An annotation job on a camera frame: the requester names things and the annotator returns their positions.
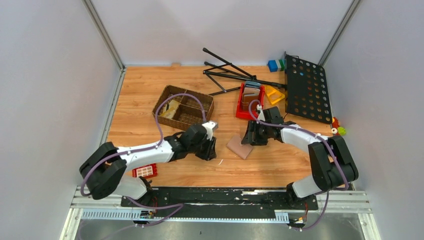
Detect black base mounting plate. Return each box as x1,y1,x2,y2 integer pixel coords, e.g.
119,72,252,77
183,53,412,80
139,186,319,219

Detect red white window toy block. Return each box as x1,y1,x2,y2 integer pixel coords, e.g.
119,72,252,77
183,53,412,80
132,163,158,179

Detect brown wicker divided basket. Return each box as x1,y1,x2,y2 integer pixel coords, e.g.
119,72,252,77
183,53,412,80
152,85,214,131

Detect yellow plastic triangle toy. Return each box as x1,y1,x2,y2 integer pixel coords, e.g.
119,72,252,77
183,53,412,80
264,85,286,105

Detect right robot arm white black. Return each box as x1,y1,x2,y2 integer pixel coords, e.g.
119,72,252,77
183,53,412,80
241,105,359,209

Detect brown wallet in bin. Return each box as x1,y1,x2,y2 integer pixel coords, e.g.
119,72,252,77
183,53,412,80
240,86,260,111

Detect black folding stand legs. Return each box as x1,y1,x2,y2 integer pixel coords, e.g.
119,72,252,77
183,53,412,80
202,47,288,96

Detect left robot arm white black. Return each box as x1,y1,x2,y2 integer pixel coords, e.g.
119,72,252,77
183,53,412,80
79,121,218,207

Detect cards in basket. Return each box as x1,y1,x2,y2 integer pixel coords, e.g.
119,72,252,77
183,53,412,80
159,99,180,119

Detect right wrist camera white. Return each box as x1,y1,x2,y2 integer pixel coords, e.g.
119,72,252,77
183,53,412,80
256,104,266,122

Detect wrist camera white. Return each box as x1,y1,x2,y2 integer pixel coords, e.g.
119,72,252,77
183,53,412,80
202,120,219,140
256,104,266,122

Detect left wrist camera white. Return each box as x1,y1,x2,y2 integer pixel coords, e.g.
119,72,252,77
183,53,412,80
202,120,219,140

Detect blue green white blocks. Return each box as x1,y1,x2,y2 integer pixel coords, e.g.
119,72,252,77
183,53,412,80
267,59,286,73

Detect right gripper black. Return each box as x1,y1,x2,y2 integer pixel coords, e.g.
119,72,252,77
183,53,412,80
241,120,271,146

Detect aluminium frame rail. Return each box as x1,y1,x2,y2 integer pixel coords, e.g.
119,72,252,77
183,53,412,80
71,186,372,224

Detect black perforated music stand tray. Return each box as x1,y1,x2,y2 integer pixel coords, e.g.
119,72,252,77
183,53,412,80
284,54,333,124

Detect red plastic bin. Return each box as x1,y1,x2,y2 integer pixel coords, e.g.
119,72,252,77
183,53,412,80
235,81,265,120

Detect red green toy pieces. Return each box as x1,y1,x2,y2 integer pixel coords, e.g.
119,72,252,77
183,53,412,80
331,117,347,136

